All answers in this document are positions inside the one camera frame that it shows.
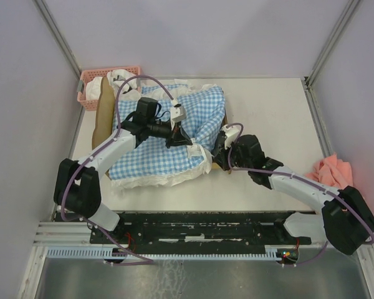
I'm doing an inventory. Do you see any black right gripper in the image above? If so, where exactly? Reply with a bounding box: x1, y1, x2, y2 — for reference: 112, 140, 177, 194
213, 138, 252, 171

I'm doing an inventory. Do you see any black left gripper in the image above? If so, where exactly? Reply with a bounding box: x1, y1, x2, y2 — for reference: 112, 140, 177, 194
147, 118, 193, 149

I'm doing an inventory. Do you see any blue gingham mattress pad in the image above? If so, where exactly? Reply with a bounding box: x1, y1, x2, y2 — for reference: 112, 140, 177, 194
107, 79, 228, 197

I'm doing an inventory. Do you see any wooden pet bed frame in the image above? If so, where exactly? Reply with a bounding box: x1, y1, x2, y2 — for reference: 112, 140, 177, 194
92, 83, 225, 181

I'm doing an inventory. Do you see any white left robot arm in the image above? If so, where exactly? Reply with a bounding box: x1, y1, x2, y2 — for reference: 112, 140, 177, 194
54, 97, 192, 243

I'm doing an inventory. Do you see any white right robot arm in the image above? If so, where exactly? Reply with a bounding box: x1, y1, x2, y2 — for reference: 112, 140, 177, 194
212, 125, 374, 255

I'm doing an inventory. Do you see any white cloth in basket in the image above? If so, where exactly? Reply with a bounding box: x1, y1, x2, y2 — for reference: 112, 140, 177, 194
84, 69, 136, 101

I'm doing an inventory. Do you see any pink plastic basket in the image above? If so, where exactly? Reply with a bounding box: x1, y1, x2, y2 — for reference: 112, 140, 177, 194
77, 66, 142, 111

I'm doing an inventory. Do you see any pink cloth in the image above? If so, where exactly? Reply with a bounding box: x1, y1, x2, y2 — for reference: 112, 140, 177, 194
305, 153, 353, 189

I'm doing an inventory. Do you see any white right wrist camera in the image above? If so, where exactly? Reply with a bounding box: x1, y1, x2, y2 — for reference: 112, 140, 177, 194
221, 123, 244, 149

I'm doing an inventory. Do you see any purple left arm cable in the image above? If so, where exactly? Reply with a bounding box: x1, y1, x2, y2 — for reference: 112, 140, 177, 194
59, 75, 180, 266

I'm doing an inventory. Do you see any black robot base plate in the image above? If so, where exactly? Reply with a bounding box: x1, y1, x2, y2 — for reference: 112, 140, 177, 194
90, 211, 312, 250

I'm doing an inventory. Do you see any aluminium frame post right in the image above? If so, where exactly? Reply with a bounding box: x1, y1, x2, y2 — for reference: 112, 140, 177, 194
304, 0, 362, 91

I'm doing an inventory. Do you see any aluminium frame post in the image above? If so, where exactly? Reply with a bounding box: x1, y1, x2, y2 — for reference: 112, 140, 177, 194
32, 0, 82, 79
304, 0, 362, 91

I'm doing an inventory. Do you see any white slotted cable duct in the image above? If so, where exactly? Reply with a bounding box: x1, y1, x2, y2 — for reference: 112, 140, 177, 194
46, 246, 281, 261

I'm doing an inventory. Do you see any aluminium frame post left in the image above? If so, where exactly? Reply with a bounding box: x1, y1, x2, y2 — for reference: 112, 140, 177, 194
32, 0, 82, 79

